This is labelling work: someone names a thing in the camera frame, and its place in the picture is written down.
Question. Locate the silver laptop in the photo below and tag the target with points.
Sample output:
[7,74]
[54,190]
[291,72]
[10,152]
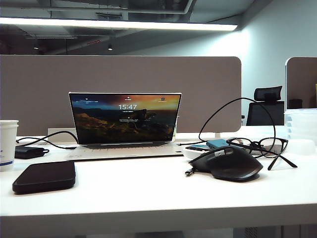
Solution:
[123,119]

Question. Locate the small black box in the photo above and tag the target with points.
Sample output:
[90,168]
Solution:
[295,104]

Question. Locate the white desk socket box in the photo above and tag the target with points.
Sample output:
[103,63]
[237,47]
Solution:
[62,138]

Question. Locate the wide brown desk partition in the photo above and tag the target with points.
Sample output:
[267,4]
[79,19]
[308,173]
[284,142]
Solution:
[37,94]

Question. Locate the translucent plastic storage boxes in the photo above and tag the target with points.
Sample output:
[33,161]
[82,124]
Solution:
[302,124]

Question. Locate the long ceiling light strip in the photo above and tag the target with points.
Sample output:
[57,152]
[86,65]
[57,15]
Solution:
[99,24]

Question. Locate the black mesh office chair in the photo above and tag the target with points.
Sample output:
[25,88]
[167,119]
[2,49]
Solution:
[266,114]

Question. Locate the white partition bracket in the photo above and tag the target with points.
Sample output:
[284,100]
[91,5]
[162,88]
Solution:
[218,135]

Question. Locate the black power adapter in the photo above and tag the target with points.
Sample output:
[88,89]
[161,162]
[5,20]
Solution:
[28,152]

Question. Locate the white paper cup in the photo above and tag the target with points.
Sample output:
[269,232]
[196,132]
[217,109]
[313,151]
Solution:
[7,143]

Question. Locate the black ceiling spotlight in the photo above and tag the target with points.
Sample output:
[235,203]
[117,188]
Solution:
[110,47]

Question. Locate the black computer mouse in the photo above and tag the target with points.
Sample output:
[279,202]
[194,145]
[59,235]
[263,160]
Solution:
[230,166]

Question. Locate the black-framed eyeglasses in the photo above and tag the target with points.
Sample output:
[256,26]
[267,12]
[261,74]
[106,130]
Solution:
[254,143]

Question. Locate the black smartphone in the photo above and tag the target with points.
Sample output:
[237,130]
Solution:
[44,177]

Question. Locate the narrow brown desk partition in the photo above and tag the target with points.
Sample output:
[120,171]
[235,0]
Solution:
[302,79]

